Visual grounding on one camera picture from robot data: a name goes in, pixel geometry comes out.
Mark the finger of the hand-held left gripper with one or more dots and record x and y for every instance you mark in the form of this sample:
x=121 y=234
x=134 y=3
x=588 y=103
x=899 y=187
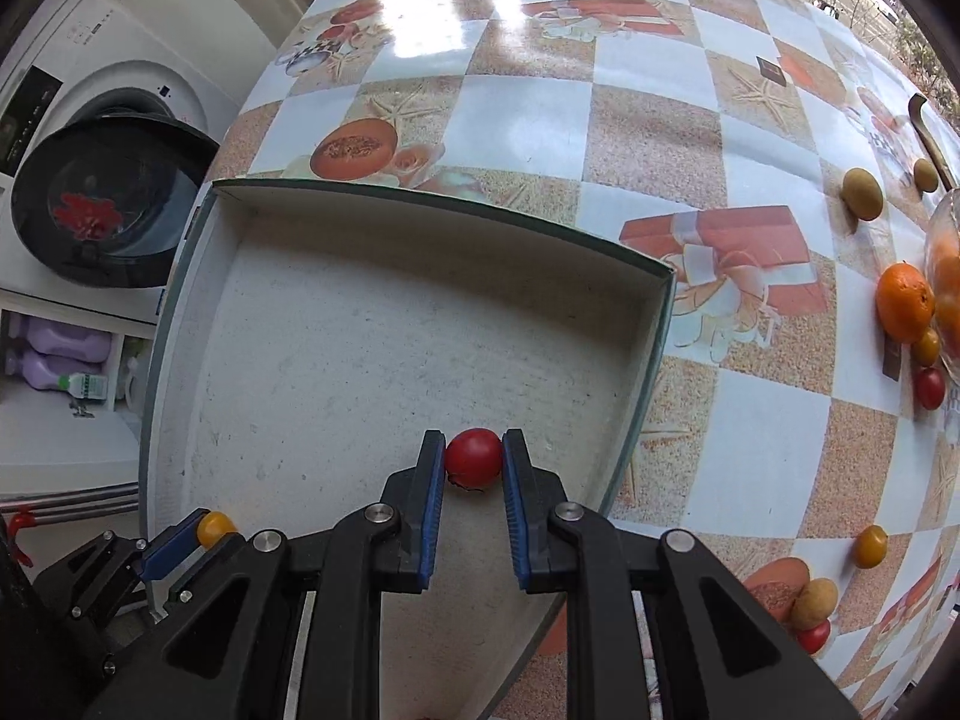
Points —
x=124 y=645
x=169 y=544

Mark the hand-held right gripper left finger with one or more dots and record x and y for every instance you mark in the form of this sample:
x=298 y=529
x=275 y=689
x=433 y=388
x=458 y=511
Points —
x=431 y=510

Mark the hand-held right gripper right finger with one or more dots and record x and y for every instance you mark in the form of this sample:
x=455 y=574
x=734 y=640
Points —
x=517 y=510

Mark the yellow cherry tomato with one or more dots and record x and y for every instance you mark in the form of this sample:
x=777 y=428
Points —
x=926 y=346
x=215 y=529
x=871 y=546

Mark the red cherry tomato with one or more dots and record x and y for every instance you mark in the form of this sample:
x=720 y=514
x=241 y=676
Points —
x=930 y=388
x=814 y=636
x=473 y=457

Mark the white shallow tray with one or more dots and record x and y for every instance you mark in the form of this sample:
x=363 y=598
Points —
x=337 y=352

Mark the white storage cabinet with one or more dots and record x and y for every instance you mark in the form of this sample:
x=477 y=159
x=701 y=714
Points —
x=60 y=450

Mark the red plastic hook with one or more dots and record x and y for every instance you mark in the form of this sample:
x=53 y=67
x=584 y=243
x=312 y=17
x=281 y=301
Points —
x=22 y=521

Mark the white plastic jug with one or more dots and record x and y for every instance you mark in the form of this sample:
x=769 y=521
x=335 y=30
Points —
x=136 y=382

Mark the purple detergent bottle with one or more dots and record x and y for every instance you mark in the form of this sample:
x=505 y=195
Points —
x=45 y=373
x=60 y=337

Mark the white front-load washing machine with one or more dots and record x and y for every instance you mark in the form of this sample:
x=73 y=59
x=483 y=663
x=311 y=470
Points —
x=112 y=202

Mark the checkered printed tablecloth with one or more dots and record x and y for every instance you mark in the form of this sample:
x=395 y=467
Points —
x=525 y=120

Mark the large orange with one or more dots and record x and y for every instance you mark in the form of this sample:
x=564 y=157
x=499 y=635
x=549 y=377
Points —
x=905 y=301

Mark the large brown longan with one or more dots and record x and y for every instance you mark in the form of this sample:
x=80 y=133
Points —
x=861 y=193

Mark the clear glass bowl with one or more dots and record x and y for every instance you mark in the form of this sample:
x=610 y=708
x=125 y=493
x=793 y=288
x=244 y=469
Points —
x=946 y=229

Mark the metal rail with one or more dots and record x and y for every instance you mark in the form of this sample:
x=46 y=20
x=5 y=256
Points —
x=75 y=504

